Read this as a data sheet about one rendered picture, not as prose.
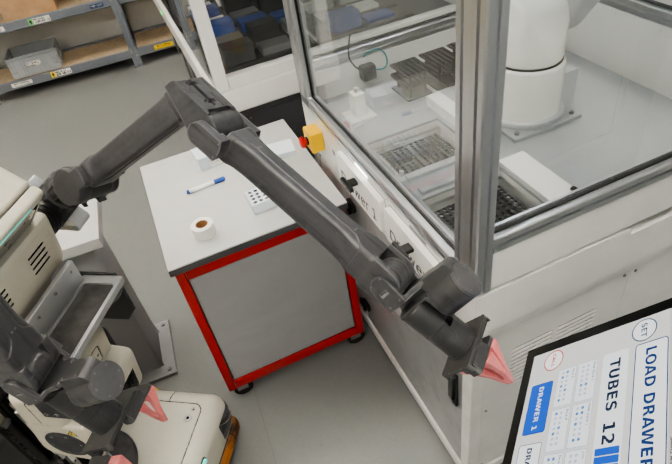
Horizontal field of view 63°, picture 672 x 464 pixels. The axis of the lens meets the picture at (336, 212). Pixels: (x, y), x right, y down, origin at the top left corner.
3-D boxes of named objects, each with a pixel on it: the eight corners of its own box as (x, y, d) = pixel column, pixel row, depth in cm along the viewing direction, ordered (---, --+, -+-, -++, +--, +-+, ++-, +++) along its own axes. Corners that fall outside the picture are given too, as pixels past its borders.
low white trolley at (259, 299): (233, 408, 207) (167, 271, 159) (199, 299, 253) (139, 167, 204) (370, 345, 221) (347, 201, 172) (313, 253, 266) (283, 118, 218)
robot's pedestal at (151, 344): (104, 402, 217) (4, 271, 169) (101, 345, 240) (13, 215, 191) (178, 373, 223) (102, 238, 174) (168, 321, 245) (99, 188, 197)
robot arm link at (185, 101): (217, 60, 94) (176, 64, 86) (255, 130, 95) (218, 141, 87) (88, 166, 119) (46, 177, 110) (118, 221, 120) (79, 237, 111)
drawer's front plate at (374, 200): (382, 232, 150) (378, 202, 143) (339, 179, 172) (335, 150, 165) (387, 230, 151) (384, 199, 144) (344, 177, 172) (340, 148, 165)
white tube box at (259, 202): (255, 215, 173) (252, 205, 171) (247, 201, 179) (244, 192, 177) (290, 200, 176) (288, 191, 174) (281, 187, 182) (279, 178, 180)
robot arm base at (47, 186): (52, 172, 123) (20, 207, 114) (67, 154, 118) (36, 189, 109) (85, 196, 126) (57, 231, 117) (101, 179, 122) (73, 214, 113)
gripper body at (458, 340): (493, 320, 86) (458, 291, 85) (477, 373, 79) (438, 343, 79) (467, 332, 91) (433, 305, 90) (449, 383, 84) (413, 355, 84)
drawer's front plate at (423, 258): (444, 310, 127) (443, 278, 120) (386, 238, 149) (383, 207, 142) (450, 307, 128) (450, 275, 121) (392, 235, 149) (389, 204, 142)
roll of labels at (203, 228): (214, 223, 173) (210, 213, 170) (218, 236, 168) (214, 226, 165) (192, 230, 171) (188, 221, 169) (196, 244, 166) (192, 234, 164)
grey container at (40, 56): (14, 80, 451) (3, 61, 440) (17, 67, 473) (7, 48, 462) (63, 67, 458) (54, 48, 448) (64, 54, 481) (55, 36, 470)
